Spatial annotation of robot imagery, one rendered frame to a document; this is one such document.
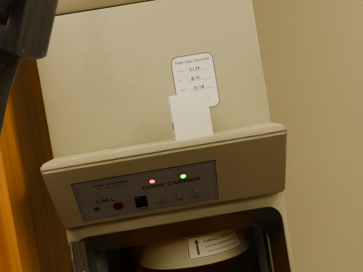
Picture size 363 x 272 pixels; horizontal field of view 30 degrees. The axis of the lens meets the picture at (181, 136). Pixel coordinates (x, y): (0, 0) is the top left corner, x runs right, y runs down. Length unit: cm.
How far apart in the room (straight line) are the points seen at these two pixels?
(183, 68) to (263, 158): 18
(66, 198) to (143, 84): 20
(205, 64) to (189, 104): 10
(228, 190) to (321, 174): 53
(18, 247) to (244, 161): 32
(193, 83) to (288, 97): 49
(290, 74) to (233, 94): 47
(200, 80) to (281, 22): 49
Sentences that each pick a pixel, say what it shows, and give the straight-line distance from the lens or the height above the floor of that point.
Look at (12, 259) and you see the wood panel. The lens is 93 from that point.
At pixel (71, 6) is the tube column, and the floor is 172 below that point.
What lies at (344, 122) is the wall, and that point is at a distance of 146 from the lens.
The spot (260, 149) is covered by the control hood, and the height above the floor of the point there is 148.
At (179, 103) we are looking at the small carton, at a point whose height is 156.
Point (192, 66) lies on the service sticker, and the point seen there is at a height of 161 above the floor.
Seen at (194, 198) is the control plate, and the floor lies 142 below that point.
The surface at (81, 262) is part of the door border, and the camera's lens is 100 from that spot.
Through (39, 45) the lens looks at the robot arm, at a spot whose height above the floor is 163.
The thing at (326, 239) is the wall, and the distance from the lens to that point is 148.
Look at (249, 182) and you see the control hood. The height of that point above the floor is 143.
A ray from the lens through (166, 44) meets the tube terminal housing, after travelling 98.
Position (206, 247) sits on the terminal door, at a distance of 99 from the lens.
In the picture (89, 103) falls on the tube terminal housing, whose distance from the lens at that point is 98.
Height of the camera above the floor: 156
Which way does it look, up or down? 3 degrees down
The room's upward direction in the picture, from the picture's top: 9 degrees counter-clockwise
